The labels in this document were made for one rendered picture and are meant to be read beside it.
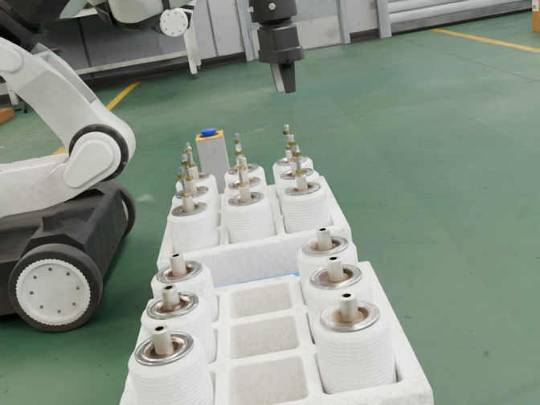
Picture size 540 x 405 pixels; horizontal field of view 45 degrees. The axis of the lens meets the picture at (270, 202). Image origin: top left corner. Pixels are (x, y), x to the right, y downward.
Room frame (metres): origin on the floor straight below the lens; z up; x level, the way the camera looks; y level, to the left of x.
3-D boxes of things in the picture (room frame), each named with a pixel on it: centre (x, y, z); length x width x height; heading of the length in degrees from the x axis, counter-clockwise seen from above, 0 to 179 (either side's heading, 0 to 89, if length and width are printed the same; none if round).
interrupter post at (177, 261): (0.97, 0.16, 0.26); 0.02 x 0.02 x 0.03
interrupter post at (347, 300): (0.74, -0.07, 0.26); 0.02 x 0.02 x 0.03
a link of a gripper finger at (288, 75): (1.27, -0.08, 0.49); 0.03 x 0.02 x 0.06; 111
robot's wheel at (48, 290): (1.37, 0.51, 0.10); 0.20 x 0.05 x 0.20; 89
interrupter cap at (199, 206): (1.29, 0.17, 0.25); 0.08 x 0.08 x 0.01
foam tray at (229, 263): (1.41, 0.05, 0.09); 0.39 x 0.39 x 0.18; 0
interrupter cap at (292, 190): (1.29, -0.07, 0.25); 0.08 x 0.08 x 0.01
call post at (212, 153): (1.70, 0.13, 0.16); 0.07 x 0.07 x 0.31; 0
